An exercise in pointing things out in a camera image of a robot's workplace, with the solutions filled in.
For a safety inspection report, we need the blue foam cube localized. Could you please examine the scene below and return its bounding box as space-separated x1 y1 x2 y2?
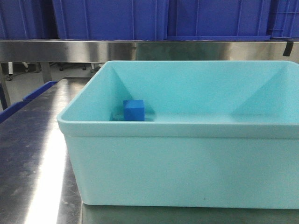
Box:
123 100 145 121

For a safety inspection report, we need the stainless steel shelf rack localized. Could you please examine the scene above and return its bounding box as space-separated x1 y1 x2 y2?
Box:
0 39 299 110

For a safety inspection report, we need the light cyan plastic tub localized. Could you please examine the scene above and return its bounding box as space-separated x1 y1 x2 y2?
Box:
57 61 299 209

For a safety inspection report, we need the blue bin upper right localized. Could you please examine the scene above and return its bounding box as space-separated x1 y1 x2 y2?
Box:
167 0 271 41

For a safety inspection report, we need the blue bin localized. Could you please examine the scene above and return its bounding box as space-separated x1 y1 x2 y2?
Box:
52 0 169 41
167 0 271 41
0 0 58 40

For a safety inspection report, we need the blue bin upper middle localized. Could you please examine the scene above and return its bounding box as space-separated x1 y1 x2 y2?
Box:
52 0 169 41

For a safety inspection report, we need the black tape strip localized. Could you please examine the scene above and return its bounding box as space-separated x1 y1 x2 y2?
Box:
283 40 293 56

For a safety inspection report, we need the blue bin upper left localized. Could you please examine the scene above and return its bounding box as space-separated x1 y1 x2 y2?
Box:
0 0 58 40

